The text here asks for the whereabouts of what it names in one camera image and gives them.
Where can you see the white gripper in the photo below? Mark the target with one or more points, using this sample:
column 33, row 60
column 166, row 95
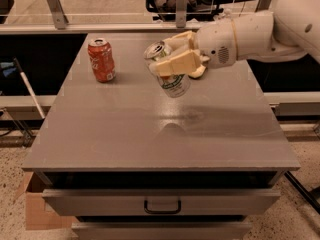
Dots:
column 216, row 44

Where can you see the upper grey drawer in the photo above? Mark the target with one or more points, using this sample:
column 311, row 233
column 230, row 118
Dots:
column 195, row 202

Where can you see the grey drawer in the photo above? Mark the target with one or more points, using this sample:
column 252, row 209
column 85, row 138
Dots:
column 161, row 231
column 195, row 202

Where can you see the red coca-cola can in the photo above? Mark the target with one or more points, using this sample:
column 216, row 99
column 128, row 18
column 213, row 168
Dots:
column 101, row 59

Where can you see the white green 7up can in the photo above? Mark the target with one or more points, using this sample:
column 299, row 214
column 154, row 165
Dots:
column 174, row 85

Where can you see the brown cardboard box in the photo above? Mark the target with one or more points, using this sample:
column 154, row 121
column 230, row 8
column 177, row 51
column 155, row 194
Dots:
column 38, row 214

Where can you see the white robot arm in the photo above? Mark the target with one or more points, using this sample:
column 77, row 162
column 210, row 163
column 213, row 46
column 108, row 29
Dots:
column 287, row 32

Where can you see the white stick with black tip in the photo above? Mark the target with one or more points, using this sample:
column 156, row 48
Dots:
column 29, row 88

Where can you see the lower grey drawer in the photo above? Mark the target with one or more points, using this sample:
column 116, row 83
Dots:
column 161, row 231

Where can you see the black drawer handle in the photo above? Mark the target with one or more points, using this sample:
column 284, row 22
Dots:
column 162, row 209

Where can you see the grey drawer cabinet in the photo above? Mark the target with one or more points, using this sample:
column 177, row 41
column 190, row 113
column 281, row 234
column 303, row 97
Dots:
column 128, row 134

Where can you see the yellow sponge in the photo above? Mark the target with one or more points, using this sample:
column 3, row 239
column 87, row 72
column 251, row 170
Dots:
column 198, row 72

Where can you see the metal railing frame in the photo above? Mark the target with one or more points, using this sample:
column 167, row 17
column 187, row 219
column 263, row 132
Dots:
column 89, row 16

